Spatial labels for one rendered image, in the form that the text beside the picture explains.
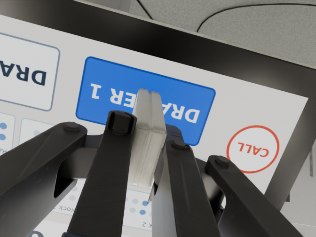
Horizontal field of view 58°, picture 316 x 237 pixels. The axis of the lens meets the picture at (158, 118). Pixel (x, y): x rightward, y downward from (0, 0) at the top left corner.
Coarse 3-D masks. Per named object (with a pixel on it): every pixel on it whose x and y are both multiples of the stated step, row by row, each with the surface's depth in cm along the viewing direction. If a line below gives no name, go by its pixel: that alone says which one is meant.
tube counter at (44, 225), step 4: (40, 224) 24; (44, 224) 24; (48, 224) 24; (36, 228) 24; (40, 228) 24; (44, 228) 24; (48, 228) 24; (32, 232) 24; (36, 232) 24; (40, 232) 24; (44, 232) 24; (48, 232) 24; (28, 236) 24; (32, 236) 24; (36, 236) 24; (40, 236) 24; (44, 236) 24; (48, 236) 24
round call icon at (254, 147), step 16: (240, 128) 21; (256, 128) 21; (272, 128) 21; (240, 144) 22; (256, 144) 22; (272, 144) 22; (240, 160) 22; (256, 160) 22; (272, 160) 22; (256, 176) 23
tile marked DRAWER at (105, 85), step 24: (96, 72) 20; (120, 72) 20; (144, 72) 20; (96, 96) 20; (120, 96) 20; (168, 96) 20; (192, 96) 20; (96, 120) 21; (168, 120) 21; (192, 120) 21; (192, 144) 22
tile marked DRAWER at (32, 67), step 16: (0, 32) 18; (0, 48) 19; (16, 48) 19; (32, 48) 19; (48, 48) 19; (0, 64) 19; (16, 64) 19; (32, 64) 19; (48, 64) 19; (0, 80) 19; (16, 80) 20; (32, 80) 20; (48, 80) 20; (0, 96) 20; (16, 96) 20; (32, 96) 20; (48, 96) 20; (48, 112) 20
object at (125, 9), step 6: (90, 0) 31; (96, 0) 31; (102, 0) 32; (108, 0) 32; (114, 0) 32; (120, 0) 32; (126, 0) 38; (108, 6) 31; (114, 6) 32; (120, 6) 32; (126, 6) 40
